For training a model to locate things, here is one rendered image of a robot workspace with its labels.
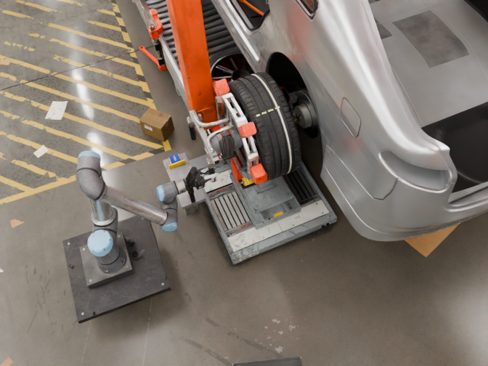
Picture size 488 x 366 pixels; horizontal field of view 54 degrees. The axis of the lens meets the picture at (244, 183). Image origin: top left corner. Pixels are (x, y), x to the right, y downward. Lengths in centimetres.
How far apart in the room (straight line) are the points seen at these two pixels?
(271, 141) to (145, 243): 116
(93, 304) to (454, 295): 238
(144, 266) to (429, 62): 225
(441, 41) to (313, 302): 192
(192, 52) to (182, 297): 164
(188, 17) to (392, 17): 147
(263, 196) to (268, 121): 90
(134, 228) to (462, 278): 229
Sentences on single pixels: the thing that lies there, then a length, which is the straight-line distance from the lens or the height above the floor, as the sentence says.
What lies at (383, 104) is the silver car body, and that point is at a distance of 215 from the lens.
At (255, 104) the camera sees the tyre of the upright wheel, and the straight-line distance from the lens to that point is 278.
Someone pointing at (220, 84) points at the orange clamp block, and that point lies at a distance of 298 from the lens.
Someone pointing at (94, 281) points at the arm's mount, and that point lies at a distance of 328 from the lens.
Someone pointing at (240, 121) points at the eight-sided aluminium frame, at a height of 112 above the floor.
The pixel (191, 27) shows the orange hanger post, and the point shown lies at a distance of 289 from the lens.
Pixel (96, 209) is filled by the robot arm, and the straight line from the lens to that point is 300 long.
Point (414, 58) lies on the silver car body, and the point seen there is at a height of 104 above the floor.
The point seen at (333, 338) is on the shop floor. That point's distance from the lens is 336.
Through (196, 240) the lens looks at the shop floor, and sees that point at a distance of 363.
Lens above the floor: 322
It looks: 57 degrees down
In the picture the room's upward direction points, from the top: 5 degrees counter-clockwise
